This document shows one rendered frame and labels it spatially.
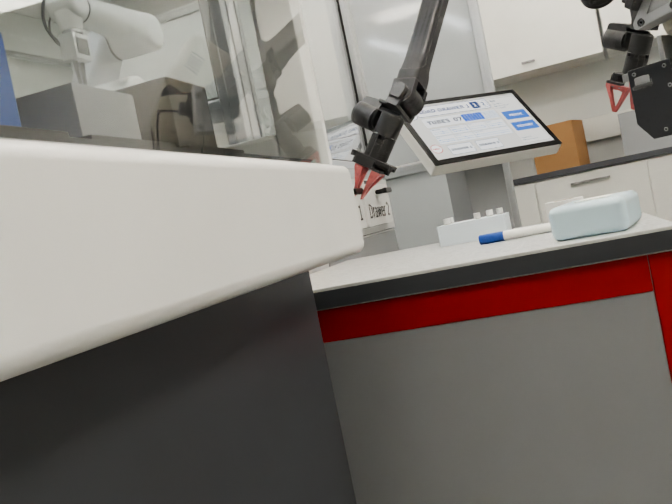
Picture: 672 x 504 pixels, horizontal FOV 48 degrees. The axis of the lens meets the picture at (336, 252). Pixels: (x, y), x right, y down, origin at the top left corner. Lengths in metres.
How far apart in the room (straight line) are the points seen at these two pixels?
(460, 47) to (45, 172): 3.08
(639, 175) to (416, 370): 3.64
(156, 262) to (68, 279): 0.08
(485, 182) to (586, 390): 1.69
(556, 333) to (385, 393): 0.23
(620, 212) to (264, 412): 0.51
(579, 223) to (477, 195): 1.61
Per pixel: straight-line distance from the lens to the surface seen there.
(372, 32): 3.51
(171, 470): 0.56
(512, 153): 2.56
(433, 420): 1.01
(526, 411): 1.00
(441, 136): 2.50
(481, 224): 1.38
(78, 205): 0.39
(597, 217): 0.98
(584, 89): 5.29
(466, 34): 3.39
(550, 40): 4.98
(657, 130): 1.80
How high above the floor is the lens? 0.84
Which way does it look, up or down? 2 degrees down
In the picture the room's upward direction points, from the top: 12 degrees counter-clockwise
